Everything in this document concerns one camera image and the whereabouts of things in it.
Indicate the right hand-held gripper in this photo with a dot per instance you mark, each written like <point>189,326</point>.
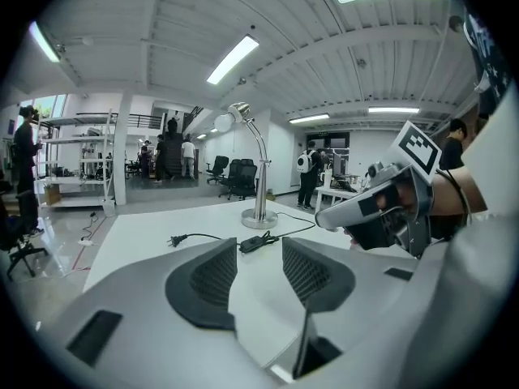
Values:
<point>417,148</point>

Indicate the white metal shelf rack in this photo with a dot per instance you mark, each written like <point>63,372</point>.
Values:
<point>75,139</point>

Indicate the white power strip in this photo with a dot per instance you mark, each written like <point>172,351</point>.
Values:
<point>86,242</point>

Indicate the cardboard box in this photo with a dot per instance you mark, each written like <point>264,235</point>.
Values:
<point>52,196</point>

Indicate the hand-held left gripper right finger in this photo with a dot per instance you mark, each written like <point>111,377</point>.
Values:
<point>365,298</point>

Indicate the person's black star-print shirt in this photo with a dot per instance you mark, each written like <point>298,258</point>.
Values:
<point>486,63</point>

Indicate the silver metal stand base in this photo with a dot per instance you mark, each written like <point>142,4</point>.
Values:
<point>259,217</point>

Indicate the white desk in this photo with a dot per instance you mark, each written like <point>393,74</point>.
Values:
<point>336,195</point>

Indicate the person's right forearm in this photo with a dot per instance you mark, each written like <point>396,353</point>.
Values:
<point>446,197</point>

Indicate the dark monitor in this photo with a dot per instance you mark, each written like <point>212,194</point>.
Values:
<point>337,164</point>

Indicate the black office chair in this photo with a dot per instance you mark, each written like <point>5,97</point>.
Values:
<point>24,217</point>
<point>219,164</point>
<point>232,172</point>
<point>248,178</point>

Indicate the person's right hand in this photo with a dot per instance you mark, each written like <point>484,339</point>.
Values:
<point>407,197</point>

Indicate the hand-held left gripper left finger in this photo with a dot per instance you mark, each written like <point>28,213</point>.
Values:
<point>142,298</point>

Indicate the person's white fabric garment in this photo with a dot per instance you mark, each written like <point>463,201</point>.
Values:
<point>503,156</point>

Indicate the white bucket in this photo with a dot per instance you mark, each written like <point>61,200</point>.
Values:
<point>108,208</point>

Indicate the black mezzanine railing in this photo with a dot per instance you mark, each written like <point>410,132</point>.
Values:
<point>142,120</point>

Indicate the black staircase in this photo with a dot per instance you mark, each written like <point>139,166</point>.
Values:
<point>177,152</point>

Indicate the white backpack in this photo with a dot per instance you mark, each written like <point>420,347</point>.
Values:
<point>306,161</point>

